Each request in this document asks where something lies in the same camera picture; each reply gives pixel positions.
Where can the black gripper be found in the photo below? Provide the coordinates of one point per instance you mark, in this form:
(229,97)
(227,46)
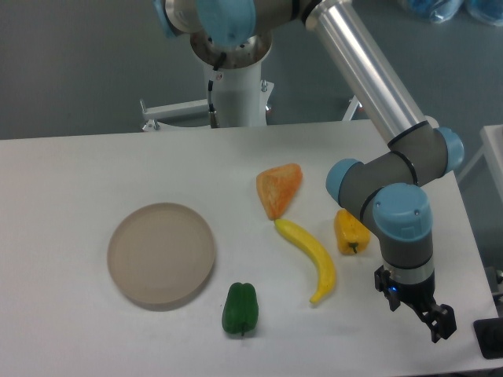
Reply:
(440,319)

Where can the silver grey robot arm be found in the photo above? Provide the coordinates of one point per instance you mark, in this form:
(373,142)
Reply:
(386,195)

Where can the yellow bell pepper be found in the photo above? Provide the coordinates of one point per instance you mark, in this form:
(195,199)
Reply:
(351,235)

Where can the green bell pepper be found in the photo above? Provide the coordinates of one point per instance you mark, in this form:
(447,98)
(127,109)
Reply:
(241,310)

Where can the black device at right edge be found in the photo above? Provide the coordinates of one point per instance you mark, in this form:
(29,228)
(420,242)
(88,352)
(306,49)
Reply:
(489,337)

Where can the yellow banana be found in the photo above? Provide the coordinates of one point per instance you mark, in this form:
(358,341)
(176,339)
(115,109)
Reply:
(315,251)

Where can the orange bread wedge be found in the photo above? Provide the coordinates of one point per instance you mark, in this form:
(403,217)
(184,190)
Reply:
(277,187)

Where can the white table at right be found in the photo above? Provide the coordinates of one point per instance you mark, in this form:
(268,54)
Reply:
(491,152)

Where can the beige round plate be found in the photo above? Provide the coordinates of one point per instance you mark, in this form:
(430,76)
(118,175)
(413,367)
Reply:
(161,256)

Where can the blue plastic bag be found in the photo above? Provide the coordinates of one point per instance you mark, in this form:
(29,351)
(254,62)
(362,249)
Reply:
(437,12)

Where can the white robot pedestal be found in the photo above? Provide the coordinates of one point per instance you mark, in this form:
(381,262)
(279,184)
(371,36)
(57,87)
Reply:
(236,93)

